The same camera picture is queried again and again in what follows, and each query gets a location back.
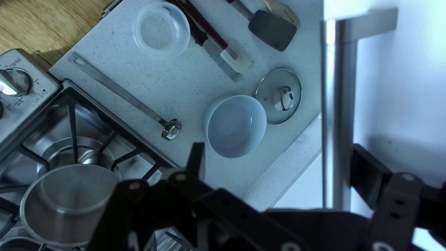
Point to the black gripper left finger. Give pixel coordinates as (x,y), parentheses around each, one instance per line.
(195,161)

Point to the black spatula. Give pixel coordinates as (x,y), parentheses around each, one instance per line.
(271,30)

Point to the white cabinet door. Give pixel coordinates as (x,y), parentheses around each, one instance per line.
(383,87)

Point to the stainless steel saucepan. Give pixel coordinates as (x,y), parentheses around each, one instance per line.
(62,207)

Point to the left stove knob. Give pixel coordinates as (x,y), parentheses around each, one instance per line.
(14,83)

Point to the blue-grey bowl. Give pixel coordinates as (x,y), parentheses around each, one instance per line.
(234,126)

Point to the long metal measuring spoon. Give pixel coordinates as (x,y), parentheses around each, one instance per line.
(170,129)

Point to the stainless steel gas stove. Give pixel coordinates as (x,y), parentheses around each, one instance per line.
(57,125)

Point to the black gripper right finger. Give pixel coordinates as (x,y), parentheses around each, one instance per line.
(368,177)

